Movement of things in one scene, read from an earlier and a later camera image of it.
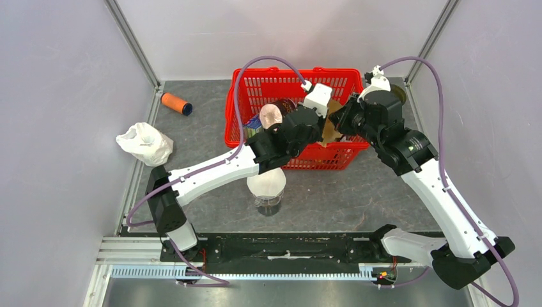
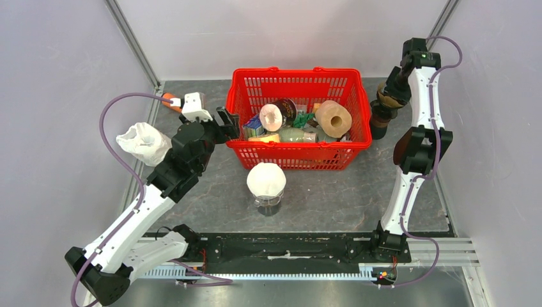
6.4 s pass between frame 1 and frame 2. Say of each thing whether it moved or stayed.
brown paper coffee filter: moved
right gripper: moved
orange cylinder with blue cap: stayed
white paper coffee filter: stayed
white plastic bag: stayed
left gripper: moved
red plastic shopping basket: stayed
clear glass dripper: stayed
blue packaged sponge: stayed
